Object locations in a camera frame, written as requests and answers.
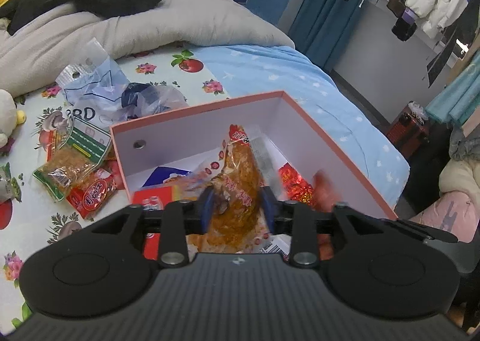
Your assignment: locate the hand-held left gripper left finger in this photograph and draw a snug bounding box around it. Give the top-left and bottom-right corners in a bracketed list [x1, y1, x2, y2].
[92, 187, 216, 270]

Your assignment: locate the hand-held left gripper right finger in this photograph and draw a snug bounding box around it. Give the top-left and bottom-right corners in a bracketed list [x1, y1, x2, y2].
[260, 185, 389, 268]

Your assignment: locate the shiny red snack packet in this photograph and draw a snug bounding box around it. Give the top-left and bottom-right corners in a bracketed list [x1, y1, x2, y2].
[278, 162, 315, 207]

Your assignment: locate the brown meat snack packet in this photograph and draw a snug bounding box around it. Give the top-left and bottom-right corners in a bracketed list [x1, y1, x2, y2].
[187, 124, 271, 253]

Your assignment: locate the blue white snack packet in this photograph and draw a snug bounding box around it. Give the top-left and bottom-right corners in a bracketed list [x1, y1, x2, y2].
[142, 166, 194, 189]

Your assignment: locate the red white snack packet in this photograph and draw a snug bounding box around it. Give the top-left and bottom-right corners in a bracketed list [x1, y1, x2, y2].
[132, 184, 188, 261]

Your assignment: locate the orange cardboard box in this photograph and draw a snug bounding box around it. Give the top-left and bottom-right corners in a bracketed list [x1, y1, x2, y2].
[109, 90, 398, 263]

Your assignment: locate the green white snack packet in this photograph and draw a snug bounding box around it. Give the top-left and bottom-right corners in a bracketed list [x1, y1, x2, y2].
[33, 117, 110, 202]

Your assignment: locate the clear plastic snack packet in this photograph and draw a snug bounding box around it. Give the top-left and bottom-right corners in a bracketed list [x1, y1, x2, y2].
[250, 134, 280, 192]

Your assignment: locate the dark blue plastic bag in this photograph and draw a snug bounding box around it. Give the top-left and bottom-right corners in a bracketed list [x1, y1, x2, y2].
[120, 82, 190, 118]

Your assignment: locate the red suitcase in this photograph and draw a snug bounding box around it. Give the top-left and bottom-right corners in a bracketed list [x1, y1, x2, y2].
[386, 101, 431, 159]

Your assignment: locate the clear printed plastic bag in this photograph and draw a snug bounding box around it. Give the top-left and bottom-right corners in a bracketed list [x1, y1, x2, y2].
[55, 38, 126, 128]

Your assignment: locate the pink printed bedding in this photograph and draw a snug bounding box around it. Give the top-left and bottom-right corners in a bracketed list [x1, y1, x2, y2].
[409, 191, 480, 242]

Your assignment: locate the grey duvet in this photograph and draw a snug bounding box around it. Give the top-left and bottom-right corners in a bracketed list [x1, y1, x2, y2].
[0, 0, 295, 98]

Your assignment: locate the blue curtain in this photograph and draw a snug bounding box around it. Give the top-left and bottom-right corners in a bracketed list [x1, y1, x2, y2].
[287, 0, 362, 71]

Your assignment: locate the cream cushion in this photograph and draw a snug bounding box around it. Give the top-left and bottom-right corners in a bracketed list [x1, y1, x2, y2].
[439, 159, 480, 199]

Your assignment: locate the grey garment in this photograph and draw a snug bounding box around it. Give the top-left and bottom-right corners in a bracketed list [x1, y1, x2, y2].
[448, 125, 480, 161]

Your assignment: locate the teal curtain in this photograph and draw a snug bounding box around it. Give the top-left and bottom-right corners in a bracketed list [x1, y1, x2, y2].
[427, 59, 480, 128]

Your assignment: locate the white blue plush penguin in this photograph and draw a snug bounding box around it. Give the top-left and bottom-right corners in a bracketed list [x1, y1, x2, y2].
[0, 89, 26, 156]

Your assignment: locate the dark purple hanging garment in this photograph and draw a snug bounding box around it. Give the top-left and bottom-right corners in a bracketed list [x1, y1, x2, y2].
[392, 7, 419, 41]

